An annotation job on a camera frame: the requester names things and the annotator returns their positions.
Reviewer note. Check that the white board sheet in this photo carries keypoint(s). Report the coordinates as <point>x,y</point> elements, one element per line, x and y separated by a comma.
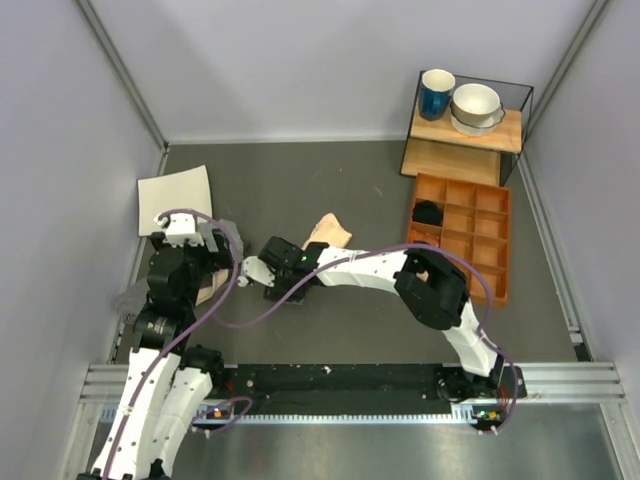
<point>189,189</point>

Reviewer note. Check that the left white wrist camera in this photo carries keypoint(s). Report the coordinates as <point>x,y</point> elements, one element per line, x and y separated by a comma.
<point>178,230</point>

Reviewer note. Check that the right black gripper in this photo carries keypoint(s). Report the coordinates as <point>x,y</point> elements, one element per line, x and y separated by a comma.
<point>276,293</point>

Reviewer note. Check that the white bowl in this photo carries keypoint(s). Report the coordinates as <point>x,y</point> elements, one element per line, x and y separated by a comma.
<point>483,128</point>
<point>475,104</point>

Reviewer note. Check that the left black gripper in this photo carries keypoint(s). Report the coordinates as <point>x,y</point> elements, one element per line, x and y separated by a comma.
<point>220,259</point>

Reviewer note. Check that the orange wooden divided organizer box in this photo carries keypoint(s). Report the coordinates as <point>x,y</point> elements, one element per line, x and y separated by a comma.
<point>476,228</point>

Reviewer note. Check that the lower white bowl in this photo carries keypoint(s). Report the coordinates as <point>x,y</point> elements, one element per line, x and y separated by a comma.
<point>483,128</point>

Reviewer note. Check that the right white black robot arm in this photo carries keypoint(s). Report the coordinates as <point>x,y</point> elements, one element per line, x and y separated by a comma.
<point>425,278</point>

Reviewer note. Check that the upper white bowl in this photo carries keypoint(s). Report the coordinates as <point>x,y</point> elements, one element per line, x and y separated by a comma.
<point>475,104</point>

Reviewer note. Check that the beige underwear in pile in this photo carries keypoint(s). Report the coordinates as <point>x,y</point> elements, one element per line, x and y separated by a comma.
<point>210,285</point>

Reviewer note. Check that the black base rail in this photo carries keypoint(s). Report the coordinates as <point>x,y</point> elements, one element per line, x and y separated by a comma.
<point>397,394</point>

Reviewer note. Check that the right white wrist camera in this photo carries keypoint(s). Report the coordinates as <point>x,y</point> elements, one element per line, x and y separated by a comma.
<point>254,270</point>

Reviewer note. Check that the black rolled underwear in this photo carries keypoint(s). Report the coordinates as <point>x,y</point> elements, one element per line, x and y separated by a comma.
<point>427,212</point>

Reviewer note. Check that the blue mug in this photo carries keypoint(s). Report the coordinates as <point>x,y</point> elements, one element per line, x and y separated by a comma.
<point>435,92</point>

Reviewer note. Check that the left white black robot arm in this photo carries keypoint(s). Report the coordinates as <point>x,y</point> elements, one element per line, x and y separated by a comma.
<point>167,380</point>

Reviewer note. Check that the grey striped underwear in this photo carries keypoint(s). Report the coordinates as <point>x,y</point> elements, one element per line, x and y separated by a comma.
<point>129,304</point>
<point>234,238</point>

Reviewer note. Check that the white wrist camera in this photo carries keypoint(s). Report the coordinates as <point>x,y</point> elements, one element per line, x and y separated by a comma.
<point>178,230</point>
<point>254,270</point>

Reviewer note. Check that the black wire wooden shelf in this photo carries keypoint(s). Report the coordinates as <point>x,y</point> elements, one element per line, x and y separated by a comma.
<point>436,148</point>

